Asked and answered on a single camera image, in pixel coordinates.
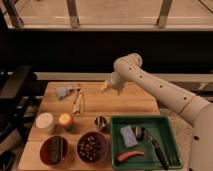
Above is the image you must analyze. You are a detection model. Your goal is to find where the black side furniture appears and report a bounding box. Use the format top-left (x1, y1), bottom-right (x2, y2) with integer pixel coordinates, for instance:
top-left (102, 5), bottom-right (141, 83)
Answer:
top-left (0, 64), bottom-right (40, 171)

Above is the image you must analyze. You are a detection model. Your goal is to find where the crumpled blue-grey cloth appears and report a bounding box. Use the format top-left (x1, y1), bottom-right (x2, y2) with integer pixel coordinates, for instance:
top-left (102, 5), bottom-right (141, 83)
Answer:
top-left (56, 86), bottom-right (74, 99)

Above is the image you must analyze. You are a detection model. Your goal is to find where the orange sausage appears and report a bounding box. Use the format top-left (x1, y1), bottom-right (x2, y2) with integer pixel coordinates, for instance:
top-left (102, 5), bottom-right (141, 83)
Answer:
top-left (117, 150), bottom-right (144, 162)

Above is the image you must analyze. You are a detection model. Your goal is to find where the red bowl with nuts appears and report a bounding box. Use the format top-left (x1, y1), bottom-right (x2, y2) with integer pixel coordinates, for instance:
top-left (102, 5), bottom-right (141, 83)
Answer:
top-left (77, 132), bottom-right (108, 164)

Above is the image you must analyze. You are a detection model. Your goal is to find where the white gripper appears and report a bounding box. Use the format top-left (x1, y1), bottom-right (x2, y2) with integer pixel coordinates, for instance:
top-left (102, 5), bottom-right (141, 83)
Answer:
top-left (100, 72), bottom-right (127, 94)

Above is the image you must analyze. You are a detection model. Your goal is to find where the red-yellow apple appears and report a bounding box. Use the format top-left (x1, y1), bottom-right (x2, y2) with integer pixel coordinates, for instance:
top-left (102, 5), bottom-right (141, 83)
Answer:
top-left (58, 113), bottom-right (73, 129)

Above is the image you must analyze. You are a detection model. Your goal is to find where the small metal cup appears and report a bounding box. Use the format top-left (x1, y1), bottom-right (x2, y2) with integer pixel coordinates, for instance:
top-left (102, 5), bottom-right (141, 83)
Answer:
top-left (94, 116), bottom-right (107, 131)

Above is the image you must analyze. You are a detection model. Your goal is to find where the green plastic tray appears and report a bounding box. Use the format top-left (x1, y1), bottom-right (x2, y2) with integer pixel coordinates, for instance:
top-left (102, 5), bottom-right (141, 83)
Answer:
top-left (110, 115), bottom-right (183, 171)

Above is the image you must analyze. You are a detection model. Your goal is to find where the wooden knife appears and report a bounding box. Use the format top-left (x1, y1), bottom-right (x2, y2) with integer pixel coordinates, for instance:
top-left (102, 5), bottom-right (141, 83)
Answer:
top-left (80, 93), bottom-right (85, 114)

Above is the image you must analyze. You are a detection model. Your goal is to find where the wooden cutting board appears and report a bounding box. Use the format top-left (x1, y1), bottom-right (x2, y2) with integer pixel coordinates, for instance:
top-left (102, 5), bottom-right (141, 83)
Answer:
top-left (18, 82), bottom-right (159, 171)

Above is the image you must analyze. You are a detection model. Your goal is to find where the metal ladle black handle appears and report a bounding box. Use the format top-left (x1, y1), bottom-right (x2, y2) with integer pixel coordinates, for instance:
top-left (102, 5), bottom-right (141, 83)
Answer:
top-left (134, 127), bottom-right (169, 170)

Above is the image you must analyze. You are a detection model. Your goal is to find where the red bowl with dark block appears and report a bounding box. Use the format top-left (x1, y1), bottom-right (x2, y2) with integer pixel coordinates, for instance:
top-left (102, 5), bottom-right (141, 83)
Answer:
top-left (40, 136), bottom-right (69, 166)

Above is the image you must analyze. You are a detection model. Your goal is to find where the blue-grey sponge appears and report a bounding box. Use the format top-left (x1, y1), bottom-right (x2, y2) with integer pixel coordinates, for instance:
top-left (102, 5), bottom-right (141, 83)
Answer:
top-left (120, 126), bottom-right (138, 148)

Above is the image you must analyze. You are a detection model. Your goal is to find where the white lidded cup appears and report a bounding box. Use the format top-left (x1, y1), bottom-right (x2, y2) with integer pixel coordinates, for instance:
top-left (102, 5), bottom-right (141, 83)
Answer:
top-left (35, 112), bottom-right (54, 132)

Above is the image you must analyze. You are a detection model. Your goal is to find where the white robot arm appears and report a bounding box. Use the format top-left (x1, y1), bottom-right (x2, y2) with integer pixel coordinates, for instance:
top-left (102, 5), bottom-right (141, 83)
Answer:
top-left (100, 53), bottom-right (213, 171)

